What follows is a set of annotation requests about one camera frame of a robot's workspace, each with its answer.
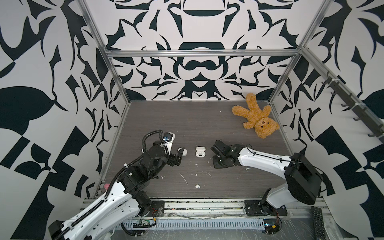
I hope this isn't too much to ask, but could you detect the aluminium mounting rail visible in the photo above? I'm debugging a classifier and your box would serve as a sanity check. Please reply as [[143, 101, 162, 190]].
[[152, 198, 332, 218]]

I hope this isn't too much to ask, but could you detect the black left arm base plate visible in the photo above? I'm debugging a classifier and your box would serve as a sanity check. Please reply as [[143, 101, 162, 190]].
[[148, 200, 165, 215]]

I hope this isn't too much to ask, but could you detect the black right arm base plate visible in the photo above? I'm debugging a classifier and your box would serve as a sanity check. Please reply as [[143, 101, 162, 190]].
[[244, 200, 288, 217]]

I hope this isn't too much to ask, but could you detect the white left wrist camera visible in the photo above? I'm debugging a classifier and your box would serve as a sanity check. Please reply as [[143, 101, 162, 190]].
[[162, 132, 176, 154]]

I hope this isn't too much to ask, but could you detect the green circuit board right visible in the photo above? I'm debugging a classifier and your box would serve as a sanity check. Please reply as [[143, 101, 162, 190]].
[[262, 218, 282, 235]]

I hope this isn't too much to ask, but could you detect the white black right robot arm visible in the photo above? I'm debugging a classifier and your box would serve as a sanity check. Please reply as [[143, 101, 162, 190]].
[[211, 140, 323, 216]]

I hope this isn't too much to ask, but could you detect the green circuit board left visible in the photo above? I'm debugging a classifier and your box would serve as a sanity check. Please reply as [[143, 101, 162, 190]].
[[132, 218, 157, 228]]

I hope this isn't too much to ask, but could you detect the green circuit board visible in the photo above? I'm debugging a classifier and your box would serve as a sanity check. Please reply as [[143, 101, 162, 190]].
[[132, 218, 157, 228], [262, 218, 282, 235]]

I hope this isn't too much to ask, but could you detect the white slotted cable duct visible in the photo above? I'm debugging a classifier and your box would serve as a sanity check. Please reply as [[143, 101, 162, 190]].
[[124, 219, 265, 231]]

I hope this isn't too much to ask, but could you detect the black remote control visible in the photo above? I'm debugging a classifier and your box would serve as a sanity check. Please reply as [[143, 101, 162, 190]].
[[311, 206, 327, 240]]

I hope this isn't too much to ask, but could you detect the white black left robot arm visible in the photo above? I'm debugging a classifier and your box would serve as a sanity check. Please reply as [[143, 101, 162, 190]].
[[49, 130, 184, 240]]

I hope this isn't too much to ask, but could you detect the brown teddy bear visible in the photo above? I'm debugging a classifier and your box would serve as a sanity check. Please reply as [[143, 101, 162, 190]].
[[232, 93, 280, 139]]

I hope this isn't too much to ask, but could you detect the black wall hook rack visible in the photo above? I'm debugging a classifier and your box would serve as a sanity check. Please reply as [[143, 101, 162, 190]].
[[322, 71, 384, 144]]

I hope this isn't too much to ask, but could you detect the white earbud charging case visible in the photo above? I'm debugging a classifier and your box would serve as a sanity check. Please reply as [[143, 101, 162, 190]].
[[196, 147, 206, 158]]

